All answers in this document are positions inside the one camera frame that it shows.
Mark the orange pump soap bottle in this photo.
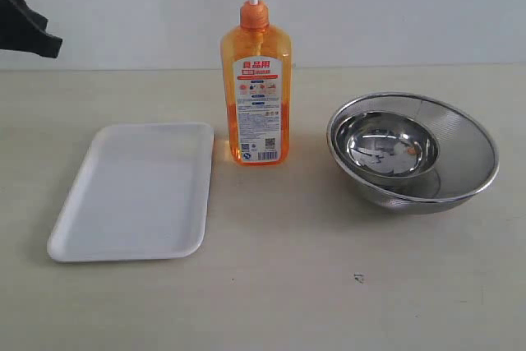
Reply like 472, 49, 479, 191
220, 0, 293, 166

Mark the small shiny steel bowl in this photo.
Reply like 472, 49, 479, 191
331, 111, 440, 186

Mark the steel mesh colander bowl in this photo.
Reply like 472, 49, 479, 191
326, 92, 499, 214

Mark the white rectangular foam tray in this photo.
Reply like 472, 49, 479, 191
47, 122, 214, 262

